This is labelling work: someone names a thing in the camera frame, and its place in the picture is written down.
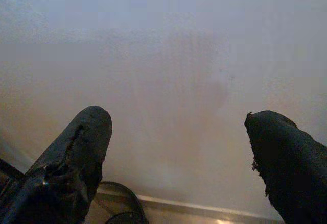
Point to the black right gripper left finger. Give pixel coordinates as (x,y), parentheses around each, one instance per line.
(76,157)

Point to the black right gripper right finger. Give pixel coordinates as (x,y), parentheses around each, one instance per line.
(288,162)

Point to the black mesh trash bin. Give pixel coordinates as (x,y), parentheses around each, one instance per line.
(132,196)

